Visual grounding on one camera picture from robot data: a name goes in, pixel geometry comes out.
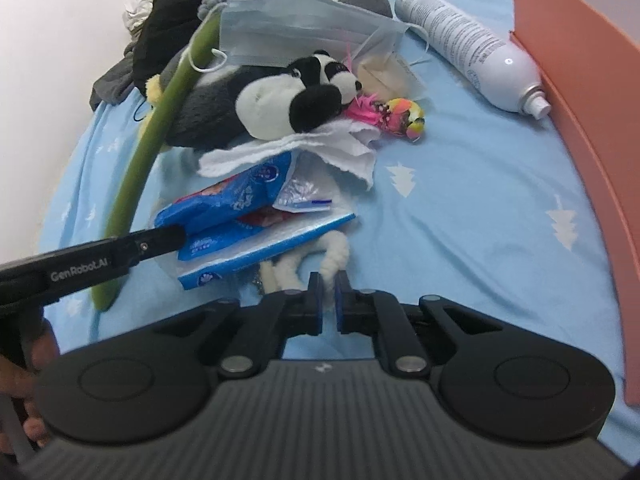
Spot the panda plush toy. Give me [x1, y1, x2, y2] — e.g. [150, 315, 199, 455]
[235, 50, 364, 141]

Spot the clear plastic bag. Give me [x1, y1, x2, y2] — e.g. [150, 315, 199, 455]
[210, 0, 432, 69]
[272, 160, 334, 214]

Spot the person's left hand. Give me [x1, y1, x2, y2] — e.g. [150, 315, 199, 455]
[0, 319, 57, 457]

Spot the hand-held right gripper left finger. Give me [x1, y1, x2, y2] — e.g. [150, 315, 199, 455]
[152, 272, 325, 381]

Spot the orange cardboard box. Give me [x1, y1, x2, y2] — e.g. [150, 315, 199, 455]
[509, 0, 640, 406]

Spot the grey penguin plush toy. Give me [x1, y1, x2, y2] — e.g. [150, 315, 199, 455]
[144, 0, 394, 150]

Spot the black garment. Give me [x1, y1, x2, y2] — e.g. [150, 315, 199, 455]
[90, 0, 242, 111]

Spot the light blue bed sheet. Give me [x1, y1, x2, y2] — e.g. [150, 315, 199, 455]
[37, 0, 632, 461]

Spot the white spray bottle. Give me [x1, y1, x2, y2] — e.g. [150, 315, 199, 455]
[394, 0, 552, 120]

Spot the green foam stalk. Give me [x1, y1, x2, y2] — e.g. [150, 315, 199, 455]
[90, 0, 289, 312]

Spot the crumpled white paper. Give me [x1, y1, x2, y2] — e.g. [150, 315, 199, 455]
[122, 0, 154, 37]

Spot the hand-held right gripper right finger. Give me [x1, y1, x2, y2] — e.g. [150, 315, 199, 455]
[336, 271, 504, 380]

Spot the blue tissue packet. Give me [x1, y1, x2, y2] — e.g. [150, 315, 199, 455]
[154, 152, 294, 262]
[177, 212, 357, 292]

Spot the white rope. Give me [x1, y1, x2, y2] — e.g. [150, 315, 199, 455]
[259, 230, 351, 295]

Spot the clear sachet with beige pad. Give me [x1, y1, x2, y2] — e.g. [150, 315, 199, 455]
[356, 54, 427, 102]

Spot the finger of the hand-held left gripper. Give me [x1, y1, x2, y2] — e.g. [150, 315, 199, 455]
[127, 224, 187, 264]

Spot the white tissue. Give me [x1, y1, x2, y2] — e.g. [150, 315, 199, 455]
[197, 120, 377, 192]

